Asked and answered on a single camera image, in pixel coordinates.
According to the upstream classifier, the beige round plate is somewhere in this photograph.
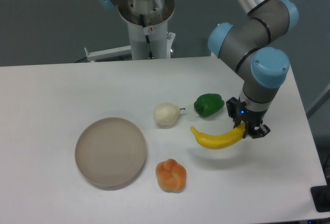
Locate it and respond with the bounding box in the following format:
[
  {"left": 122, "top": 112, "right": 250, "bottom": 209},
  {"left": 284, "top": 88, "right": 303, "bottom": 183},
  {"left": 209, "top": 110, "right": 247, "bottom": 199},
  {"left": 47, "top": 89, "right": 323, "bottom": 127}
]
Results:
[{"left": 75, "top": 117, "right": 147, "bottom": 190}]

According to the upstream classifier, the green bell pepper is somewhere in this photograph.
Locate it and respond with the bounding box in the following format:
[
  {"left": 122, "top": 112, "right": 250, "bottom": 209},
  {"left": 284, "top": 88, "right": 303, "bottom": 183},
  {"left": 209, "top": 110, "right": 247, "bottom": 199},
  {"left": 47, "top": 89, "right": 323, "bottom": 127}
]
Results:
[{"left": 193, "top": 93, "right": 224, "bottom": 118}]

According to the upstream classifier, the black device at table edge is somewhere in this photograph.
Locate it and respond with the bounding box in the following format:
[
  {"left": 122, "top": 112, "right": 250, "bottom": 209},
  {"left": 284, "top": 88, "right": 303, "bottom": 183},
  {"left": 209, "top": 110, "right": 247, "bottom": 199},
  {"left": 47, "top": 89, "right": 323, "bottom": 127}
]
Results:
[{"left": 310, "top": 185, "right": 329, "bottom": 213}]

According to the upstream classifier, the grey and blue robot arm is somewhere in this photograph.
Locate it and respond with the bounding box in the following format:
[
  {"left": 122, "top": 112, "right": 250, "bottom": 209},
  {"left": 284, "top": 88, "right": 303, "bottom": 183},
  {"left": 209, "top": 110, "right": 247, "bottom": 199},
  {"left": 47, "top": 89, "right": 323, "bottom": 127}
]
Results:
[{"left": 99, "top": 0, "right": 299, "bottom": 138}]

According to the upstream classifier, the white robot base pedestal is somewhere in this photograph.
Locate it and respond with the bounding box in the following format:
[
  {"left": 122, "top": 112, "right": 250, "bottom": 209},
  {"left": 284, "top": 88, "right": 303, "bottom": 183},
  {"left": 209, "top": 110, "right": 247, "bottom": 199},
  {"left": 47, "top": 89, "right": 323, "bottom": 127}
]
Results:
[{"left": 85, "top": 0, "right": 175, "bottom": 62}]

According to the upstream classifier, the yellow banana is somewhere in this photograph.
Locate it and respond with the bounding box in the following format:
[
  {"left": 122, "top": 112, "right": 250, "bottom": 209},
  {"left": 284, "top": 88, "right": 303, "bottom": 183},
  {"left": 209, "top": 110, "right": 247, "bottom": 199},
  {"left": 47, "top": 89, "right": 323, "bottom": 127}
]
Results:
[{"left": 190, "top": 123, "right": 245, "bottom": 150}]

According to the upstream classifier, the black cable on pedestal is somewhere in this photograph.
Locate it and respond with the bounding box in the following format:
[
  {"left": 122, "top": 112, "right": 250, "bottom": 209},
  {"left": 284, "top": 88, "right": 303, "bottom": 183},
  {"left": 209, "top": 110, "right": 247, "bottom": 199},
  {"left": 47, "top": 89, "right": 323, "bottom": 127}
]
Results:
[{"left": 139, "top": 14, "right": 155, "bottom": 60}]

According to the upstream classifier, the orange knotted bread roll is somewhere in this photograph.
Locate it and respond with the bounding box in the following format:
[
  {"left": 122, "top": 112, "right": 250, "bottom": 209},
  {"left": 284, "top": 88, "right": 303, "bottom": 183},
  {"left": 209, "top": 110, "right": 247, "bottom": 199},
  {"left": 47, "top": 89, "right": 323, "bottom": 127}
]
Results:
[{"left": 156, "top": 158, "right": 187, "bottom": 193}]

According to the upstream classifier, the white pear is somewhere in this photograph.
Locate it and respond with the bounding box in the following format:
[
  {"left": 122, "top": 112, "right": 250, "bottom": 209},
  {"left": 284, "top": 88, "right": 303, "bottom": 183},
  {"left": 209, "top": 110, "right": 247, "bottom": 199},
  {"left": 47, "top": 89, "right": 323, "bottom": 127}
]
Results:
[{"left": 153, "top": 102, "right": 185, "bottom": 129}]

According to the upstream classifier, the grey metal table leg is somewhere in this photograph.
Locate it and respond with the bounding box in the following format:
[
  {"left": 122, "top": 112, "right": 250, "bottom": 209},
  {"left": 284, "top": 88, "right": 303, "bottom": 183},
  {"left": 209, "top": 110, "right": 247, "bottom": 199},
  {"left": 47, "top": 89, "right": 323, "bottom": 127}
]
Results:
[{"left": 306, "top": 83, "right": 330, "bottom": 119}]

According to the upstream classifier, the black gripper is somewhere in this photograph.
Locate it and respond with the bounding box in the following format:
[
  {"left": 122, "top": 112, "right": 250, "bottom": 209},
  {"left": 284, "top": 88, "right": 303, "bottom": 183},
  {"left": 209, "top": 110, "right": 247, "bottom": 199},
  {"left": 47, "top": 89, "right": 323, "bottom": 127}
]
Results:
[{"left": 226, "top": 97, "right": 271, "bottom": 139}]

